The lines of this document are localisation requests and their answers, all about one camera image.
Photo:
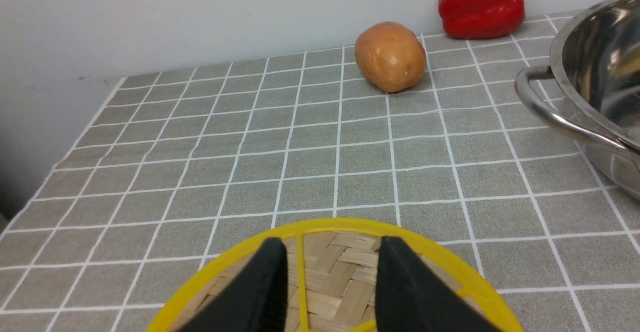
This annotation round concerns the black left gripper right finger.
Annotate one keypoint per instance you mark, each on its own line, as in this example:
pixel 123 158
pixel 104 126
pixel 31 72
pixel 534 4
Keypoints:
pixel 409 297

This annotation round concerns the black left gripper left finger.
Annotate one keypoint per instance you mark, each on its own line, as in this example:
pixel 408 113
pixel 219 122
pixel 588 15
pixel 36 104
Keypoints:
pixel 256 300

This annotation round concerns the yellow-rimmed woven steamer lid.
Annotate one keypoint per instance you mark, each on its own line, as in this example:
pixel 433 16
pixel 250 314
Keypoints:
pixel 332 270

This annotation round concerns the stainless steel pot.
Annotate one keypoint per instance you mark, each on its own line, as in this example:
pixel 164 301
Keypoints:
pixel 589 90

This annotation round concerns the grey checked tablecloth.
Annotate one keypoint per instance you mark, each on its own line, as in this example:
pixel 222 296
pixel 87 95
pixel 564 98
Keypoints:
pixel 179 166

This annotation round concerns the brown potato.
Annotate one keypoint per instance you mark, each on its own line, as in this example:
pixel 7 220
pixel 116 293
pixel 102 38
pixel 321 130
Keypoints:
pixel 390 56

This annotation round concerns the red bell pepper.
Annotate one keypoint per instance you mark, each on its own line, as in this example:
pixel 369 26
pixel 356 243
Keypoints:
pixel 481 19

